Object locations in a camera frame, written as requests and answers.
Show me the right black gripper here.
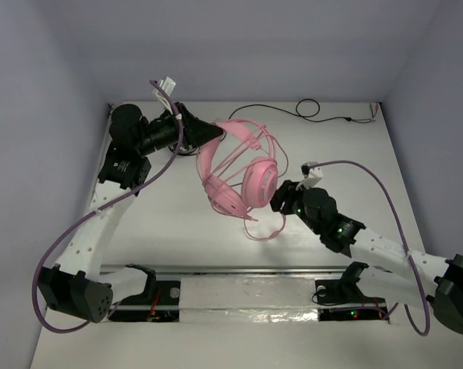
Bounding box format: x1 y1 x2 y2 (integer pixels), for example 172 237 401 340
267 179 322 236

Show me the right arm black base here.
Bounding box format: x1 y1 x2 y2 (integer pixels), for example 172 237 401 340
311 261 389 321

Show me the pink over-ear headphones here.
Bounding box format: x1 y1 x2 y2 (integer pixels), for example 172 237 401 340
196 119 287 221

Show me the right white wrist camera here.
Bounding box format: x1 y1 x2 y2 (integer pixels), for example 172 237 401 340
296 161 323 190

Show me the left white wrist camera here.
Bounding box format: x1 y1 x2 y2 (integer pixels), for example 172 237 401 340
150 77 176 112

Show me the black headphone cable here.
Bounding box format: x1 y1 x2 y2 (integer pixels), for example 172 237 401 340
169 98 381 157

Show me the pink headphone cable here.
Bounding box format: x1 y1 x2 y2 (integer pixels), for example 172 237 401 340
202 118 290 242

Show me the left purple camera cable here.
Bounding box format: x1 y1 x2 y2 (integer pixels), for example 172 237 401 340
31 79 186 334

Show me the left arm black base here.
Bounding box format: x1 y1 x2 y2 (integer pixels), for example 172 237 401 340
107 264 181 323

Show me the metal base rail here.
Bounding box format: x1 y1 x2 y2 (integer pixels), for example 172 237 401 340
68 263 394 313

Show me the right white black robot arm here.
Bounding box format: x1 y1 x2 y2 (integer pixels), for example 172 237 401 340
270 181 463 335

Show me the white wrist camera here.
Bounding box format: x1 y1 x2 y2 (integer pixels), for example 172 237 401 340
150 77 176 112
296 161 323 190

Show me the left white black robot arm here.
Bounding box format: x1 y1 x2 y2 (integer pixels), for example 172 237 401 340
32 102 224 324

